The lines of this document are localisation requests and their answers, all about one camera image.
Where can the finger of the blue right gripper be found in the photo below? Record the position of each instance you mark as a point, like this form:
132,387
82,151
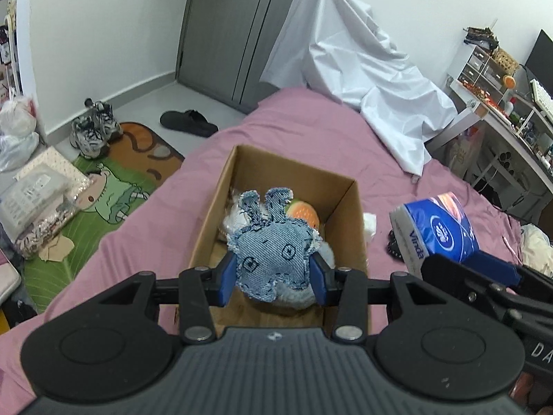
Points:
497,270

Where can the packaged bedding stack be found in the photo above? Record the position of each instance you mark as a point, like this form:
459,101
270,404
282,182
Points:
42,200

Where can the cream blanket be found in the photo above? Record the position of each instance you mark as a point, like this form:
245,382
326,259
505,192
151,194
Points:
536,250

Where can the grey door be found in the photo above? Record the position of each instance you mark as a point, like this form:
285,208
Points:
224,47

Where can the clear bubble wrap bag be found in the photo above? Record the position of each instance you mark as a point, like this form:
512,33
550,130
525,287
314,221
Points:
234,218

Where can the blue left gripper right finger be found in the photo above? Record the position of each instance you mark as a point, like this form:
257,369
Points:
327,283

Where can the grey fluffy plush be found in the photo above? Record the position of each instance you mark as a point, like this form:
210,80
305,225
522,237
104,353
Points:
285,283

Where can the black slipper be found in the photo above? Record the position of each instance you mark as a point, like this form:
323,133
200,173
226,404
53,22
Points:
190,122

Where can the black studded soft pouch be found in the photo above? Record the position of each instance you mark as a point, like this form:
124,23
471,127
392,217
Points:
392,247

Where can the white red plastic bag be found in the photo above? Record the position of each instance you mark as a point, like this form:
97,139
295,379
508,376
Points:
18,116

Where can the white drawer organizer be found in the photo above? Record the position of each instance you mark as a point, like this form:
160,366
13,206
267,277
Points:
473,65

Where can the brown cardboard box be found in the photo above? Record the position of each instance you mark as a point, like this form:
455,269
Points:
336,199

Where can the cream burger plush toy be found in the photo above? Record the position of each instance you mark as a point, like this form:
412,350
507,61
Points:
303,210

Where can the grey sneaker far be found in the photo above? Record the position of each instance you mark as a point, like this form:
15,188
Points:
107,124

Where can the white keyboard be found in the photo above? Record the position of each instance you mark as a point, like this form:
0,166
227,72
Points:
542,99

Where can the blue tissue pack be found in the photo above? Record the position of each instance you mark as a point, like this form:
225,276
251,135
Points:
438,225

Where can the grey plastic bag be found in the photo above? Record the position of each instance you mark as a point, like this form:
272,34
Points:
16,151

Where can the white soft wad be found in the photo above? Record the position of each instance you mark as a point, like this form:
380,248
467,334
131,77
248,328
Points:
370,226

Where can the pink bed sheet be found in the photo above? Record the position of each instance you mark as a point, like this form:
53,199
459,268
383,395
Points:
323,151

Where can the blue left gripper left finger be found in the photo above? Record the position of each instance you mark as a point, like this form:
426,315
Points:
219,282

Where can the cartoon floor mat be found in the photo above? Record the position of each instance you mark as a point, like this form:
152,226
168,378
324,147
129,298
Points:
136,165

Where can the black computer monitor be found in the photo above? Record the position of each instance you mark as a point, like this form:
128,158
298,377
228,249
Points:
539,64

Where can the grey sneaker near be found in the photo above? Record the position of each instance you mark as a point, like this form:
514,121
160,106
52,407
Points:
86,137

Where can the person's right hand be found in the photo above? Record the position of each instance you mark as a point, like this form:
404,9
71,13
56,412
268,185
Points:
533,394

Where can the blue denim bunny plush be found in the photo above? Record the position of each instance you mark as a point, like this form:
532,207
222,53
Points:
268,232

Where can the grey sneaker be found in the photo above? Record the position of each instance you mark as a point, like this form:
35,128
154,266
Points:
86,137
107,124

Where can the white draped sheet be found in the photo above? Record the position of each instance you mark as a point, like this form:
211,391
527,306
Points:
335,48

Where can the white desk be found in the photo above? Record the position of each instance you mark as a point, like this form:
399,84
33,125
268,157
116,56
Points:
478,111

